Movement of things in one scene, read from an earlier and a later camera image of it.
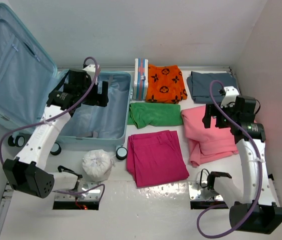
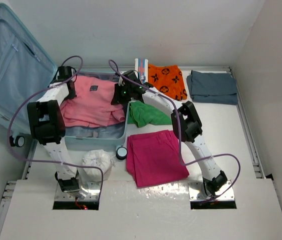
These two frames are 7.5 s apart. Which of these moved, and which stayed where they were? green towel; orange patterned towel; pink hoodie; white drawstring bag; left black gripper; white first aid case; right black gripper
Moved: right black gripper; pink hoodie; left black gripper
Stayed: white first aid case; white drawstring bag; orange patterned towel; green towel
